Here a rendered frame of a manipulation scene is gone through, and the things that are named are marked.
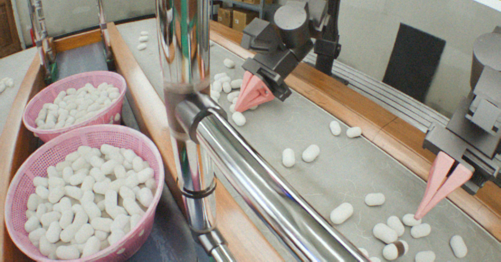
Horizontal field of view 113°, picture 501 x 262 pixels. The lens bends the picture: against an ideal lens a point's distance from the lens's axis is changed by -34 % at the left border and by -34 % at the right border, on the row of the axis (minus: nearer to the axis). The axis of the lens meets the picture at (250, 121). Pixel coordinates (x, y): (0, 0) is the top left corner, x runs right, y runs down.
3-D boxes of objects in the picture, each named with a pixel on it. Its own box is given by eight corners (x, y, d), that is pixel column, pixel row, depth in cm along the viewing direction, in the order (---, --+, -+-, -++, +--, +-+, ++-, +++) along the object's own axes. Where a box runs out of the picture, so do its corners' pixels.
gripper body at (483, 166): (494, 181, 17) (519, 128, 17) (425, 132, 24) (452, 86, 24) (476, 193, 22) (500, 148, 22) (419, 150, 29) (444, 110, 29)
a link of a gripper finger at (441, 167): (452, 243, 17) (497, 170, 17) (402, 203, 22) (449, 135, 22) (439, 243, 23) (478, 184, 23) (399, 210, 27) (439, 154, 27)
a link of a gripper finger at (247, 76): (240, 115, 43) (275, 76, 43) (220, 97, 48) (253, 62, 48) (258, 131, 49) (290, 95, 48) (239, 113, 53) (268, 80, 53)
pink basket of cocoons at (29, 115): (123, 91, 68) (117, 62, 63) (145, 142, 51) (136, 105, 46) (42, 117, 55) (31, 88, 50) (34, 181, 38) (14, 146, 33)
